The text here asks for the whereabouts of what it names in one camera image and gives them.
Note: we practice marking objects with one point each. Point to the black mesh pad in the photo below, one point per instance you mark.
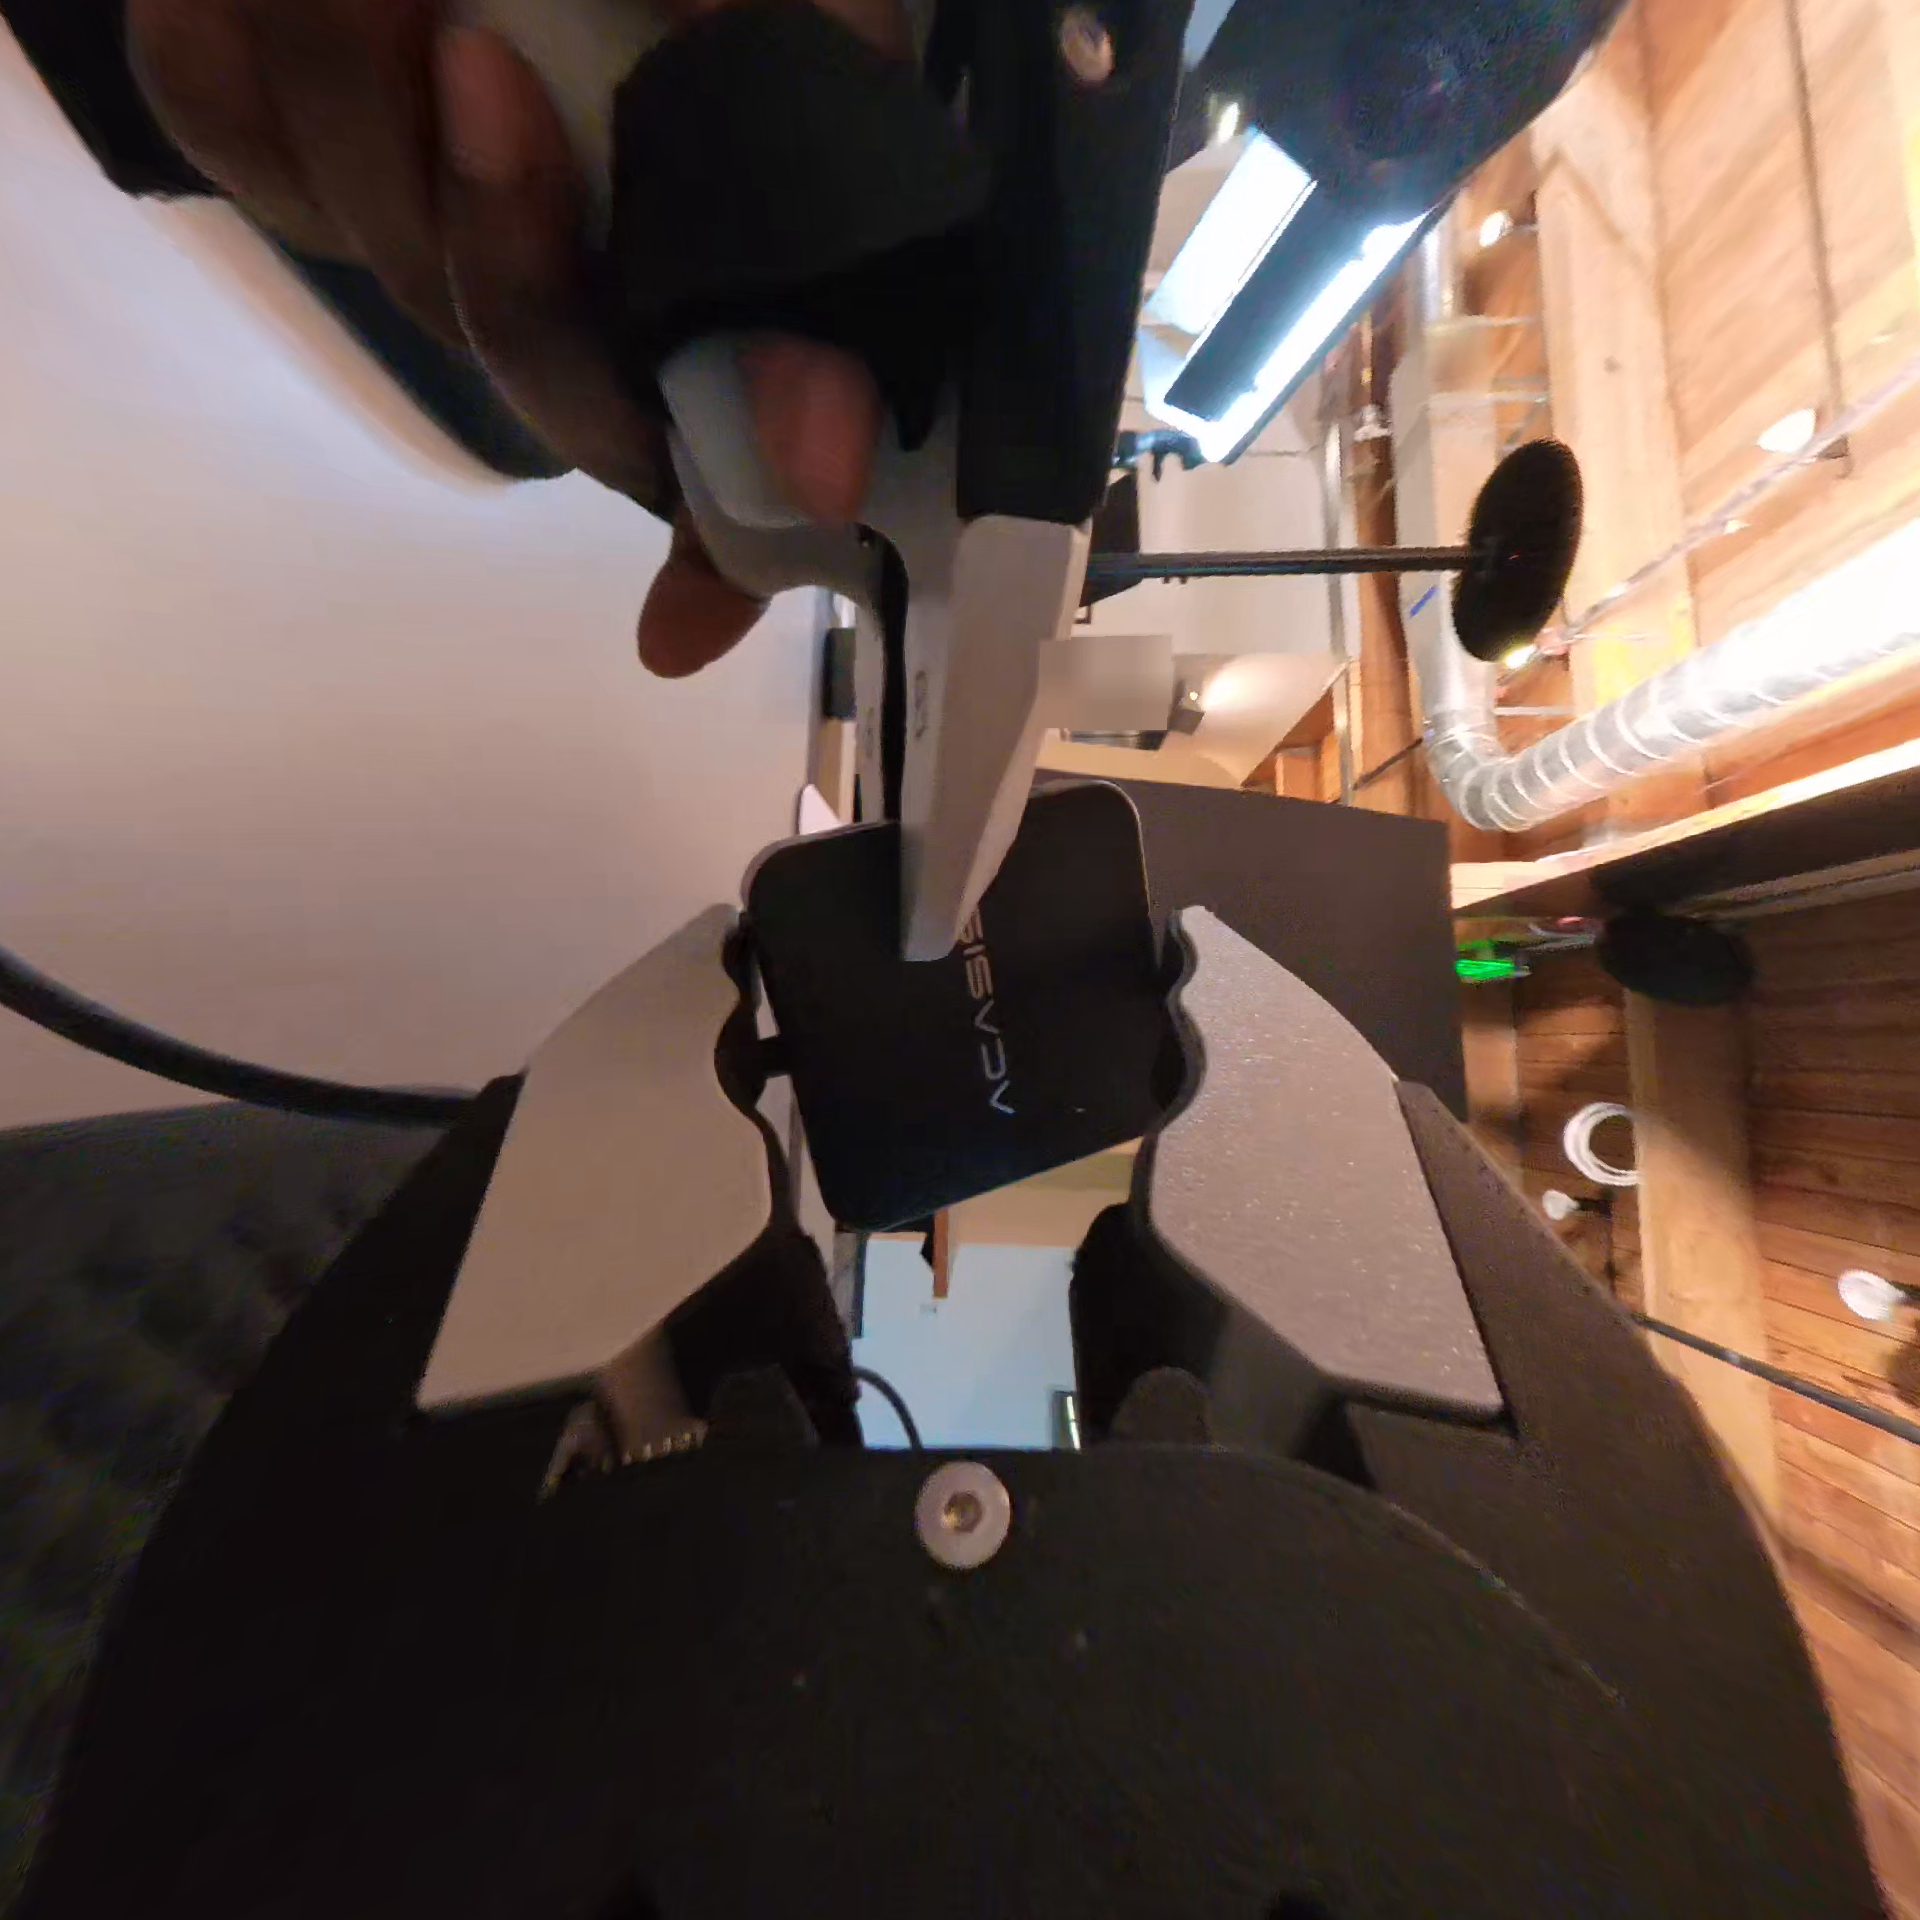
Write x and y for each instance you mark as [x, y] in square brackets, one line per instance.
[149, 1350]

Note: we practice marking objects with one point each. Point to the person's left hand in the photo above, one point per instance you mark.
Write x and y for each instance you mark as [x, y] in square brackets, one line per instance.
[375, 150]

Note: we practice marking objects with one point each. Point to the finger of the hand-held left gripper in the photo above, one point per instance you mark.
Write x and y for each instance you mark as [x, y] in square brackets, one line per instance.
[984, 675]
[720, 494]

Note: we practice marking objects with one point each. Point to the green exit sign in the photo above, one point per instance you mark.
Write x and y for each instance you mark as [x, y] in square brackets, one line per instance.
[1488, 967]

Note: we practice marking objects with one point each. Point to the black square HDMI adapter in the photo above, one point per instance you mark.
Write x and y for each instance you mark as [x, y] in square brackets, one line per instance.
[932, 1049]

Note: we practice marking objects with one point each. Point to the black board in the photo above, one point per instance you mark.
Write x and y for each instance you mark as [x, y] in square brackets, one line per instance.
[1320, 930]

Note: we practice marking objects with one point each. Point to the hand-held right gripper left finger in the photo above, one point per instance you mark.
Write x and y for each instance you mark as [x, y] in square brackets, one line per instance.
[600, 1200]

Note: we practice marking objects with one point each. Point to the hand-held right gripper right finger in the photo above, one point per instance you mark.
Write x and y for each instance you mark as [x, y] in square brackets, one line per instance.
[1305, 1200]

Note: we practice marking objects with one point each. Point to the silver ventilation duct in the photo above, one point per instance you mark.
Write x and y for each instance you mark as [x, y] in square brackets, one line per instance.
[1650, 721]

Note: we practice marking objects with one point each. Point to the white track spotlight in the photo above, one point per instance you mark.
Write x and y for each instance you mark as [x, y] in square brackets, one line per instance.
[1786, 435]
[1869, 1293]

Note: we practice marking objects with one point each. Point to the studio light panel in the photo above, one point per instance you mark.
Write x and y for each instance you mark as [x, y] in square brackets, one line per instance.
[1277, 301]

